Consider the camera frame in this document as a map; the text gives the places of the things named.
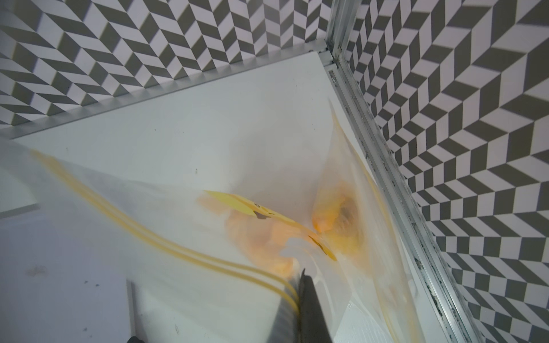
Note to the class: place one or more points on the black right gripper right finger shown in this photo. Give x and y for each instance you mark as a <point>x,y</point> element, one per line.
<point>312,324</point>

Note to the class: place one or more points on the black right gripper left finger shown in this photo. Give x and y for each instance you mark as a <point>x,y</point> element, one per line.
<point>285,325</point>

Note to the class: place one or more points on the clear resealable bag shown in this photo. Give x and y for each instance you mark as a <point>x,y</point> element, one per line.
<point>350,217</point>

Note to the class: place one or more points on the lilac plastic tray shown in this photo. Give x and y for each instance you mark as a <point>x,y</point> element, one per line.
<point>55,289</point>

